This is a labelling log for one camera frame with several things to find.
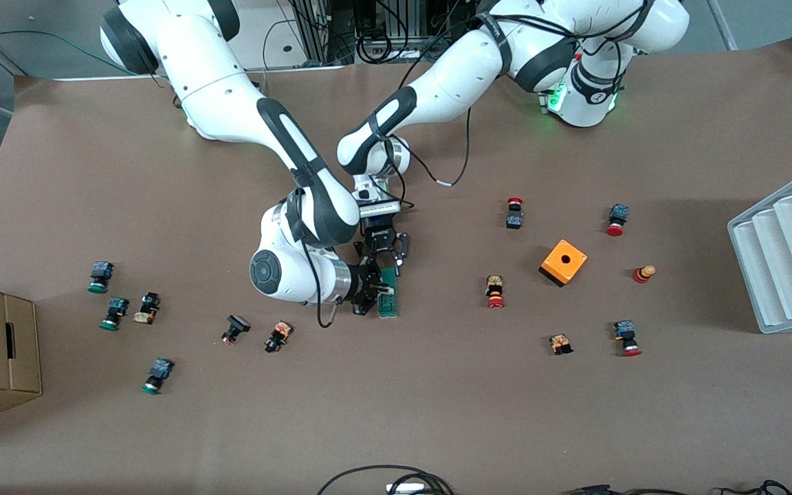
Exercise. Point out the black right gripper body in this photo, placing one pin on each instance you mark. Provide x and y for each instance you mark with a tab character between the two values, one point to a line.
362	282

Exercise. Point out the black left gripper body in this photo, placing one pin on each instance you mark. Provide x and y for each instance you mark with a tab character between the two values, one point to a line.
380	238

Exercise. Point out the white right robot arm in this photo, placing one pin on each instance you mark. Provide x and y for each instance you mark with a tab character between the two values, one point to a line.
210	89

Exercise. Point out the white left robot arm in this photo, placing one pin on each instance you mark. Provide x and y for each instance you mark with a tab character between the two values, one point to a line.
451	82

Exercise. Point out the brown table cover sheet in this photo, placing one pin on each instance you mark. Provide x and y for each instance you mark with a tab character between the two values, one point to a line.
368	399

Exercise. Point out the red mushroom pushbutton orange block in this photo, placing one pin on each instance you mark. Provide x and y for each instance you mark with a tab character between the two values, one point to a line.
494	285

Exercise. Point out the red emergency stop pushbutton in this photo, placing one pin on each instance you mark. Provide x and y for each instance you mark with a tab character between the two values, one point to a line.
514	220

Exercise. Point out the black square button red terminals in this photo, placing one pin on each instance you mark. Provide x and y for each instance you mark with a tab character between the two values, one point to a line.
238	323

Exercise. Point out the orange contact block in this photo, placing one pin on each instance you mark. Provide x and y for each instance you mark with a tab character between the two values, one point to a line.
560	342

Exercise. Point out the green mushroom pushbutton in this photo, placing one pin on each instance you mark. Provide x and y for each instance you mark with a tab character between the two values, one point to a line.
102	271
117	306
161	369

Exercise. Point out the red mushroom pushbutton blue block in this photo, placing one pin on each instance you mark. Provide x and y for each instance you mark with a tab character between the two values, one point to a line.
619	213
624	330

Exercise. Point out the white platform panel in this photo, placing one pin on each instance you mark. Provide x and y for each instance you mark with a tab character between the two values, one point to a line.
258	20

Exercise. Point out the red yellow button head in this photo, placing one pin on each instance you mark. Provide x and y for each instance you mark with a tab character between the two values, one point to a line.
642	275

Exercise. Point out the white grooved tray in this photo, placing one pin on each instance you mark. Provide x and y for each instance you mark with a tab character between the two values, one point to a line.
781	261

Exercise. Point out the aluminium bar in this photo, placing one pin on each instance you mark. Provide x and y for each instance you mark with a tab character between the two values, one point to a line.
722	24

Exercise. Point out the orange button enclosure box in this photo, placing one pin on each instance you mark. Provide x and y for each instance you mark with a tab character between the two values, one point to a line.
554	269

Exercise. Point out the aluminium frame post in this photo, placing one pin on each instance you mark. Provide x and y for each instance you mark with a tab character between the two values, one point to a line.
310	31

